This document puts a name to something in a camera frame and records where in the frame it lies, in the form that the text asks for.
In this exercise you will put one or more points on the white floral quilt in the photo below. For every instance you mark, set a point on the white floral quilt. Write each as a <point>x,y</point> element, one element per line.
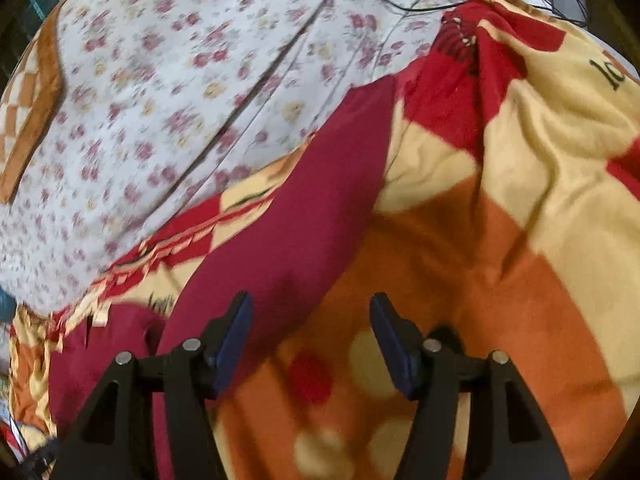
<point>167,102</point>

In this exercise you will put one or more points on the orange checkered cushion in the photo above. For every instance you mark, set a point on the orange checkered cushion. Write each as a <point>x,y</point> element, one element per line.
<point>28,104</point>

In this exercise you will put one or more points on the maroon sweater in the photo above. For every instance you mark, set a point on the maroon sweater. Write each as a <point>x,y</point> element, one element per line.
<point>284,236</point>

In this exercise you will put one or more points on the red orange cream blanket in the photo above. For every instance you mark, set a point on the red orange cream blanket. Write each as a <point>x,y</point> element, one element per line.
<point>508,213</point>

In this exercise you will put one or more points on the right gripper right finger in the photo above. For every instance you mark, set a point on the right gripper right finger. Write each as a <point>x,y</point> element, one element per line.
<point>509,437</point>

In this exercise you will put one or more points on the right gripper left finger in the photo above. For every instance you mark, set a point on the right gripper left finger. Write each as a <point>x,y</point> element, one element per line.
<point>112,437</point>

